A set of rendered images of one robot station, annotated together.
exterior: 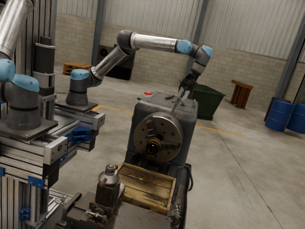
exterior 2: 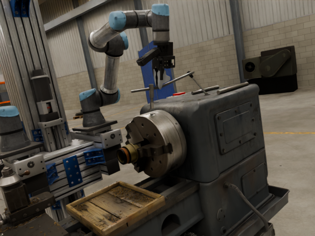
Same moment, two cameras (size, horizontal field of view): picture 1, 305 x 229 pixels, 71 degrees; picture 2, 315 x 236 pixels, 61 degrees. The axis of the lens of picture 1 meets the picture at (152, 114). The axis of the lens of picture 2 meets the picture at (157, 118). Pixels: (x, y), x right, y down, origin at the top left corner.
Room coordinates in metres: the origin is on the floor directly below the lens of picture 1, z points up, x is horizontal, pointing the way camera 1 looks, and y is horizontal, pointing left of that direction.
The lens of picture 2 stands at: (0.37, -0.96, 1.42)
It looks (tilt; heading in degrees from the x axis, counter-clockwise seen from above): 9 degrees down; 42
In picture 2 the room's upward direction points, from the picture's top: 11 degrees counter-clockwise
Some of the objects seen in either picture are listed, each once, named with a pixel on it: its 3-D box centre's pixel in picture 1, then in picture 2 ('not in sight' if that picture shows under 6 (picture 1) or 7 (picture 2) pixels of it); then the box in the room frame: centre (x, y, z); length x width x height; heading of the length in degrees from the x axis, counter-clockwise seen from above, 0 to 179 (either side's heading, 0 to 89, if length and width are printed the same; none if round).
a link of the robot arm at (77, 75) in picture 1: (80, 79); (89, 99); (1.44, 0.54, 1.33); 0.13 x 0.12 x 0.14; 163
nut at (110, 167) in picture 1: (110, 167); (6, 171); (0.71, 0.11, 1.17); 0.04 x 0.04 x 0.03
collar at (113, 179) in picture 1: (109, 175); (9, 179); (0.71, 0.11, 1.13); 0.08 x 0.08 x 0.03
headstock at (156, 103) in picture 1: (165, 122); (203, 126); (1.71, -0.12, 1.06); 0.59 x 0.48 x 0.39; 170
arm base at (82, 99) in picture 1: (77, 96); (93, 117); (1.43, 0.54, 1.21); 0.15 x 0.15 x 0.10
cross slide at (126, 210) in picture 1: (116, 219); (26, 230); (0.70, 0.05, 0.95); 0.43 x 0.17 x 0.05; 80
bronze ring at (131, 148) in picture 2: (153, 146); (129, 153); (1.17, -0.05, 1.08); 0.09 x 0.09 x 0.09; 80
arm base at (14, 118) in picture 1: (24, 114); (13, 138); (0.94, 0.60, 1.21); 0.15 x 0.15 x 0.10
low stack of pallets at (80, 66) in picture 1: (78, 69); not in sight; (8.79, 3.39, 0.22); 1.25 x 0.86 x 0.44; 4
